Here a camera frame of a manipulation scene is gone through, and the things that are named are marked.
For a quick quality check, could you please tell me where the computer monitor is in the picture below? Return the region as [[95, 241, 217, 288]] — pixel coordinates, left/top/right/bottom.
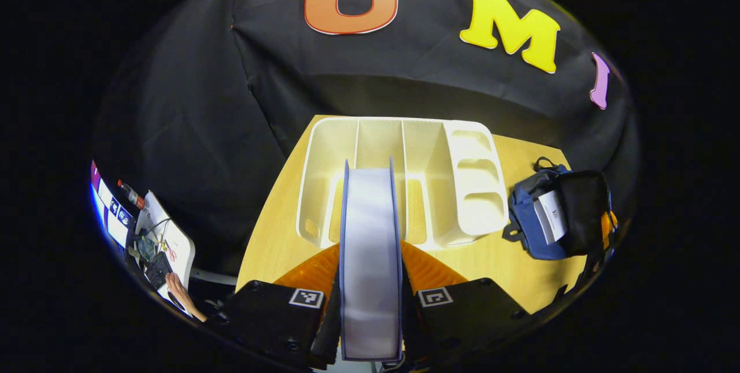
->
[[90, 160, 132, 248]]

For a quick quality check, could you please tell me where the red capped bottle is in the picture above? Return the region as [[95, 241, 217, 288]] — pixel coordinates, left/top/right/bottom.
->
[[117, 180, 147, 210]]

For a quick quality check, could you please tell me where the black keyboard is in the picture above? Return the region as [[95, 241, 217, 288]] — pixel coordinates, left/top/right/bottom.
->
[[143, 252, 174, 291]]

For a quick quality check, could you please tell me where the purple cover book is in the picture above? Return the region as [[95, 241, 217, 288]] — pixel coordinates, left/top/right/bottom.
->
[[338, 158, 404, 362]]

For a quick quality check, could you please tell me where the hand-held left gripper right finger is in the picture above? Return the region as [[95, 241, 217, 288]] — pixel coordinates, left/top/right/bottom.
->
[[400, 240, 531, 363]]

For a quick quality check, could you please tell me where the cream plastic bookshelf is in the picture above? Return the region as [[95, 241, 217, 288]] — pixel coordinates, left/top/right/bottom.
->
[[296, 117, 510, 250]]

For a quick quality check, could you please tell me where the black backdrop cloth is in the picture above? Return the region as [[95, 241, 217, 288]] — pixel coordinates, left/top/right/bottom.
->
[[92, 0, 639, 281]]

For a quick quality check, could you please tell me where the white side table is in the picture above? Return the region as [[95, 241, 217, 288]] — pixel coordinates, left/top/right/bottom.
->
[[134, 190, 196, 317]]

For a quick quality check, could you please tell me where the blue schoolbag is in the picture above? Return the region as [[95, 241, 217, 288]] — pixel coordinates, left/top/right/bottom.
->
[[502, 156, 615, 261]]

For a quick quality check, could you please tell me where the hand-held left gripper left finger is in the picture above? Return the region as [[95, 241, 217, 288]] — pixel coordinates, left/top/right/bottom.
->
[[221, 242, 343, 371]]

